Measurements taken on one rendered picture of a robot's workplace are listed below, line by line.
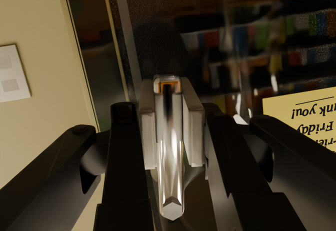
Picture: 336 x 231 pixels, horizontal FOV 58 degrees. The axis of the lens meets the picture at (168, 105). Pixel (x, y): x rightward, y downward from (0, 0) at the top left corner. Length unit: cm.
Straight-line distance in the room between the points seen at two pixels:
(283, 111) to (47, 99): 56
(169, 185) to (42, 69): 55
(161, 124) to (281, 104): 10
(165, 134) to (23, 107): 59
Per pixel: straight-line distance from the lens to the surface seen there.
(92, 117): 24
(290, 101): 24
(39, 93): 71
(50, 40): 68
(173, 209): 19
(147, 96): 16
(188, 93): 16
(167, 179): 18
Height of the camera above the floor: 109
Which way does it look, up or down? 17 degrees up
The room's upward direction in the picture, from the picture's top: 171 degrees clockwise
